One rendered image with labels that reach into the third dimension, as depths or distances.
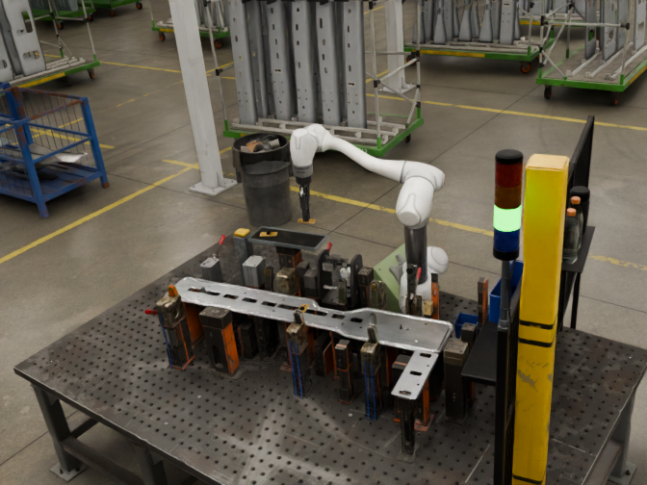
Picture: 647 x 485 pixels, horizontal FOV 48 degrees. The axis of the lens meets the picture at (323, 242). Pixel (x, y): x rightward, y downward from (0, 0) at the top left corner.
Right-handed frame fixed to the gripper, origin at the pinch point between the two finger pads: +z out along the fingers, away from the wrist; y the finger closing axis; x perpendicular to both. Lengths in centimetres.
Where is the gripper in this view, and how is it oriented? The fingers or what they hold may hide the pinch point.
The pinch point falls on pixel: (305, 213)
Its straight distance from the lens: 344.9
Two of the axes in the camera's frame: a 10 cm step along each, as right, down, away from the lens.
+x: 9.8, 0.7, -2.1
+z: 0.5, 8.7, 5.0
